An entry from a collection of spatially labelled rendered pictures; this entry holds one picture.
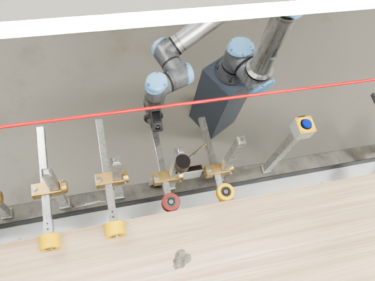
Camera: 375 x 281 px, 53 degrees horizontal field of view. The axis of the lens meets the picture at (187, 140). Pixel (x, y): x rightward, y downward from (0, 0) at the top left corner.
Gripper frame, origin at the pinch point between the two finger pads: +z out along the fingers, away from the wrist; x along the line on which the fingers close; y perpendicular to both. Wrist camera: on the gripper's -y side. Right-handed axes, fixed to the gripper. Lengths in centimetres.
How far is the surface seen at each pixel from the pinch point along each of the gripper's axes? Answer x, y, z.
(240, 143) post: -28, -29, -34
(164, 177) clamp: 0.1, -29.3, -5.1
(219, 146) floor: -57, 14, 83
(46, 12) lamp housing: 25, -65, -152
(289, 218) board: -51, -58, -9
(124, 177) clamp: 18.0, -29.3, -15.0
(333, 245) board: -66, -73, -9
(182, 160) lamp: -4.1, -32.6, -33.4
